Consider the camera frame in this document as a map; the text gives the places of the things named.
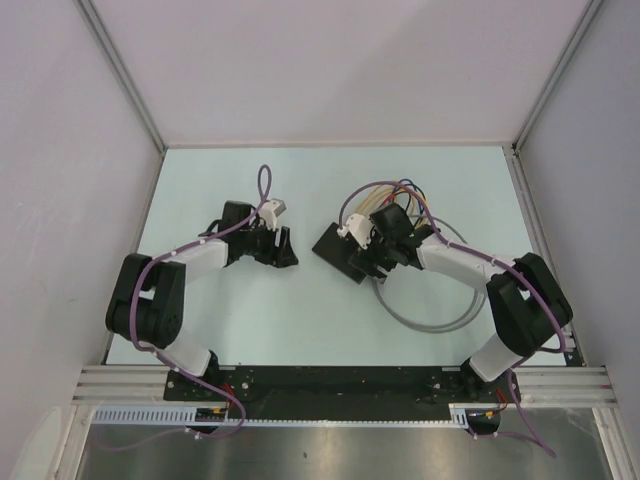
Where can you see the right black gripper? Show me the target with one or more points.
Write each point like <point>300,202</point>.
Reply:
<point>365,258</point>

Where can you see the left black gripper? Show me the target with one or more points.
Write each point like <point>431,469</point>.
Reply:
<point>283,255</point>

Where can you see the black network switch box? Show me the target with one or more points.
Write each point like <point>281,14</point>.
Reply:
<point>337,252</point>

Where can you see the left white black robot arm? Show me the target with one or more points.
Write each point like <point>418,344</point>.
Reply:
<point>147,304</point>

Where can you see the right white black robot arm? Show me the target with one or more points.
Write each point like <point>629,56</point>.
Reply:
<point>527,304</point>

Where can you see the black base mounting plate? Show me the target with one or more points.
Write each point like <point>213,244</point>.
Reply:
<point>359,394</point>

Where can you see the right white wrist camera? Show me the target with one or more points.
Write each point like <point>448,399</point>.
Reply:
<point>359,227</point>

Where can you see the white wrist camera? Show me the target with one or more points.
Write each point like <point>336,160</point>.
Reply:
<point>359,227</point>
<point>269,213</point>

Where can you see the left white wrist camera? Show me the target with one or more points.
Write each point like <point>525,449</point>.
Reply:
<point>269,213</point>

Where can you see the slotted grey cable duct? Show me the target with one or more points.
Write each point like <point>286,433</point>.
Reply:
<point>193,417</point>

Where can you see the aluminium front frame rail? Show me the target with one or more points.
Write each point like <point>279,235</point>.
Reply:
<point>541,387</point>

